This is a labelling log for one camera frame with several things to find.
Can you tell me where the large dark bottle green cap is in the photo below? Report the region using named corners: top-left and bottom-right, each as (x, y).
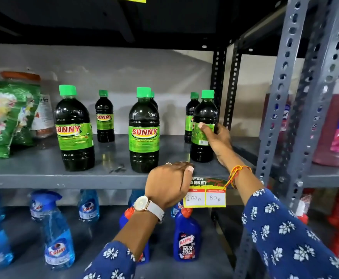
top-left (128, 87), bottom-right (160, 174)
top-left (190, 90), bottom-right (219, 163)
top-left (55, 85), bottom-right (95, 172)

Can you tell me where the person's right forearm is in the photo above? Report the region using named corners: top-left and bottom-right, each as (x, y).
top-left (226, 164), bottom-right (339, 279)

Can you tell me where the person's left forearm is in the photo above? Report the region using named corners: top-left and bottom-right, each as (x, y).
top-left (82, 205), bottom-right (165, 279)

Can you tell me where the orange thread bracelet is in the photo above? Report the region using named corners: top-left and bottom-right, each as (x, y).
top-left (224, 165), bottom-right (253, 189)

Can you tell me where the orange-capped bottle white label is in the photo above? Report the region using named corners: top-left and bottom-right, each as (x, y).
top-left (0, 71), bottom-right (55, 139)

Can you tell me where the grey slotted metal shelf rack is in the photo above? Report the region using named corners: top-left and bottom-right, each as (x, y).
top-left (284, 0), bottom-right (339, 207)

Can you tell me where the blue toilet cleaner bottle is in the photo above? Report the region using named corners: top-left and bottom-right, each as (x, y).
top-left (173, 207), bottom-right (202, 262)
top-left (119, 206), bottom-right (150, 264)

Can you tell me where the white strap wristwatch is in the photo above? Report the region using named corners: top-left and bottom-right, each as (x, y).
top-left (133, 195), bottom-right (166, 224)

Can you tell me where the group of blue spray bottles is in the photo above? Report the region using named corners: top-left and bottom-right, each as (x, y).
top-left (0, 189), bottom-right (185, 271)

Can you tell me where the person's left hand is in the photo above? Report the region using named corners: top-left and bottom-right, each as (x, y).
top-left (145, 161), bottom-right (195, 211)

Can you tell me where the yellow price tag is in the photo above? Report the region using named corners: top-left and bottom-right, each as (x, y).
top-left (183, 177), bottom-right (228, 208)

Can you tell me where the person's right hand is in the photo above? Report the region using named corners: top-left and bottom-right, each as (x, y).
top-left (198, 122), bottom-right (234, 169)

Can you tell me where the green detergent powder bag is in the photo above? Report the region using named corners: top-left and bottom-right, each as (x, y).
top-left (0, 80), bottom-right (41, 159)

